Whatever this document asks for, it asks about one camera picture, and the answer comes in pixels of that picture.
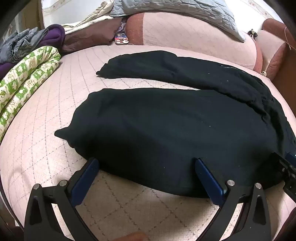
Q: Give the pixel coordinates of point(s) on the green printed blanket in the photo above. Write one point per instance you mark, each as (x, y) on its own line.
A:
(23, 78)

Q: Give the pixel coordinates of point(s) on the red blue packet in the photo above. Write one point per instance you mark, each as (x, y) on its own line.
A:
(121, 39)

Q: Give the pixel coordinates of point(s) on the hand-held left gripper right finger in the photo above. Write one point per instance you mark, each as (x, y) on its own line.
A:
(208, 183)

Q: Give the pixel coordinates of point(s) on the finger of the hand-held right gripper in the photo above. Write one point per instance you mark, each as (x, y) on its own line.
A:
(283, 166)

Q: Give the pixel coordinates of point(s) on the dark wooden bed frame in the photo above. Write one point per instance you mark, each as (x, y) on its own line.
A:
(286, 69)

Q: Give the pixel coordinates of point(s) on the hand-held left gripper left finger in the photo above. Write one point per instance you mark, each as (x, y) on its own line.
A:
(86, 178)

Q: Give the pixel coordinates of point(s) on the pink brown cushion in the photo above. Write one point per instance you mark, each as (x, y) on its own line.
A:
(269, 44)

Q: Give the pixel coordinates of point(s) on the purple cloth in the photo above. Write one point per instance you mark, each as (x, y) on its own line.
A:
(55, 34)

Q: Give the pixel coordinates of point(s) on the grey denim jeans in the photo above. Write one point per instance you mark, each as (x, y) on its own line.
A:
(20, 44)

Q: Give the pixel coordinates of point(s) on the pink bolster cushion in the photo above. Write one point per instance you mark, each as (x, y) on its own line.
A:
(185, 34)

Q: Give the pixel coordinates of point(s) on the brown cloth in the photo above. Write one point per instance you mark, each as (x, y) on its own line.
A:
(92, 34)

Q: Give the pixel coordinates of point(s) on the cream cloth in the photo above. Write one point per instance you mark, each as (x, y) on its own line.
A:
(97, 14)

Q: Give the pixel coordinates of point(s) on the black pants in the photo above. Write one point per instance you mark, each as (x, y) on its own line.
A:
(161, 129)

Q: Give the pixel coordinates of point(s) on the small dark metal clasp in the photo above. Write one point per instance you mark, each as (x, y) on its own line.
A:
(253, 33)

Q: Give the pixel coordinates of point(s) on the pink quilted bed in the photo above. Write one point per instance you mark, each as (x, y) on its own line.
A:
(57, 97)

